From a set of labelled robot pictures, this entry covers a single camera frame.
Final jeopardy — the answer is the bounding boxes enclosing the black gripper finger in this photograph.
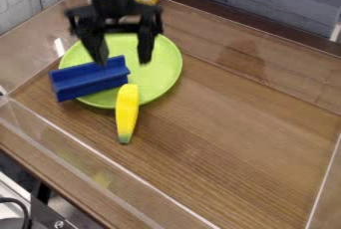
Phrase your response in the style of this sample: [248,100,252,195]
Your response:
[137,25,155,65]
[79,29,109,66]

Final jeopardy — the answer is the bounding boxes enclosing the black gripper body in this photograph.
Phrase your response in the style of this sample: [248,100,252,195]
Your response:
[65,0,163,36]

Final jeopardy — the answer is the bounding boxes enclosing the yellow toy banana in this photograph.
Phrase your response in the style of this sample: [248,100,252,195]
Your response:
[116,84,139,143]

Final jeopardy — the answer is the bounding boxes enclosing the green round plate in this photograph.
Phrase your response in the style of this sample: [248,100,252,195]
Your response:
[58,34,181,110]

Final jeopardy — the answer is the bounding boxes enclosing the blue plastic block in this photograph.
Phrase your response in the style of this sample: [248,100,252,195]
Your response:
[49,56,131,102]

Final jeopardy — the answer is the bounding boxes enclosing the clear acrylic tray wall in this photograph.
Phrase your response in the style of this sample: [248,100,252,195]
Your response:
[0,0,341,229]

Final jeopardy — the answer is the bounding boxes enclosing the black metal bracket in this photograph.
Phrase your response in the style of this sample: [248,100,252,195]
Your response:
[29,196,79,229]

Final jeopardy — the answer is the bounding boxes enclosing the black cable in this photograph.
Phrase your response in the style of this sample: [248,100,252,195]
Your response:
[0,197,32,229]

